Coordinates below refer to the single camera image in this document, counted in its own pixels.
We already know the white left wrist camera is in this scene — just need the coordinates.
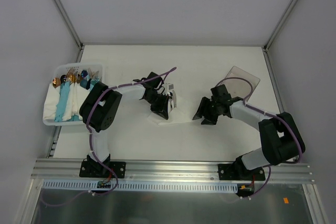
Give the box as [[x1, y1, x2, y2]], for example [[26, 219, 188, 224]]
[[163, 83, 174, 96]]

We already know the clear plastic utensil box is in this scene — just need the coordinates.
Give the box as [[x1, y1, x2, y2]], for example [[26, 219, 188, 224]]
[[217, 66, 260, 102]]

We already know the white rolled napkin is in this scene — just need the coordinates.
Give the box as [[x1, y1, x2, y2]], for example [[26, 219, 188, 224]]
[[43, 83, 60, 120]]

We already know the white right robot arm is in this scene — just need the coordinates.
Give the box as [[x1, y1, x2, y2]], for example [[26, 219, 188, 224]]
[[193, 84, 306, 180]]

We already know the perforated cable duct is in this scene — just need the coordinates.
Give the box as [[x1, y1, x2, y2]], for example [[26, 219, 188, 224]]
[[42, 179, 238, 194]]

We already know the copper fork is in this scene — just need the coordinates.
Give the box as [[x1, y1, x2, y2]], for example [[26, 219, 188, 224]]
[[66, 68, 77, 83]]

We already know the white paper napkin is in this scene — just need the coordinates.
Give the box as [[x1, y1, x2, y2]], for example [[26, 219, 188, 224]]
[[147, 95, 194, 126]]

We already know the wooden handled spoon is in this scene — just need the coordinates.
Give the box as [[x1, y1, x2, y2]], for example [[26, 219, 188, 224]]
[[168, 90, 177, 110]]

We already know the light blue rolled napkin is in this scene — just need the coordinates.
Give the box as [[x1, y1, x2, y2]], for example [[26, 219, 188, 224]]
[[55, 82, 71, 122]]

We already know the aluminium frame rail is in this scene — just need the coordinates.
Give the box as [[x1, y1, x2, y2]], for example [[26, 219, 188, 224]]
[[31, 158, 316, 184]]

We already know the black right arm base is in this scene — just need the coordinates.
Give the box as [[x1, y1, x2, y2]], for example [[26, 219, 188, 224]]
[[217, 164, 266, 181]]

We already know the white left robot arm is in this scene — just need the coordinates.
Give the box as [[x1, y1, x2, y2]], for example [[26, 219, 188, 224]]
[[79, 72, 174, 177]]

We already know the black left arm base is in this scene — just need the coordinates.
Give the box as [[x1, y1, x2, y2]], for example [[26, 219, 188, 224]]
[[79, 160, 126, 178]]

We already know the copper spoon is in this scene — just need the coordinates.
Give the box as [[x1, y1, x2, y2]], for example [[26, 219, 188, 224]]
[[52, 78, 61, 88]]

